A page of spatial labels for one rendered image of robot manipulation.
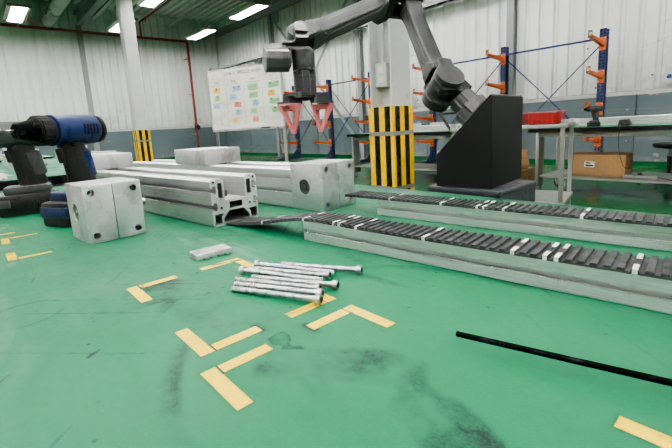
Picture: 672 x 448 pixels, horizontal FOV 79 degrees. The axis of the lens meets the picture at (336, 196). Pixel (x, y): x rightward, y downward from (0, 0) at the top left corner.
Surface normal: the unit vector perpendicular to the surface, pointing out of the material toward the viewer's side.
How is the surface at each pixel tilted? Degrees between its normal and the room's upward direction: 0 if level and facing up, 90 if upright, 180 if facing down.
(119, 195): 90
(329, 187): 90
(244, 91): 90
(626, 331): 0
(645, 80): 90
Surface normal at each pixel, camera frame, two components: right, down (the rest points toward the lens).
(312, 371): -0.06, -0.98
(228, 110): -0.47, 0.18
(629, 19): -0.74, 0.15
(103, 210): 0.72, 0.08
